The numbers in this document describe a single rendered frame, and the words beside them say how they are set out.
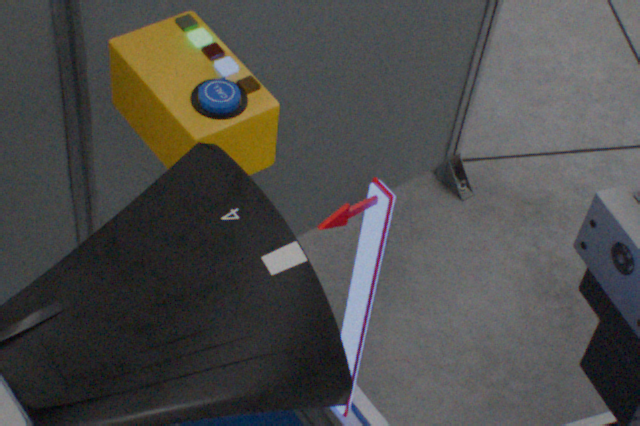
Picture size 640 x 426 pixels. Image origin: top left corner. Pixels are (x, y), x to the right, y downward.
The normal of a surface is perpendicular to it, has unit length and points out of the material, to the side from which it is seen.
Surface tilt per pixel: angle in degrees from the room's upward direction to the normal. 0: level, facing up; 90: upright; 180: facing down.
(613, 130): 0
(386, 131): 90
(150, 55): 0
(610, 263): 90
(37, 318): 2
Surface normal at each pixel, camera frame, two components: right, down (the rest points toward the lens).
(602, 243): -0.92, 0.23
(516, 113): 0.10, -0.65
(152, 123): -0.80, 0.40
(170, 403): 0.31, -0.47
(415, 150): 0.59, 0.65
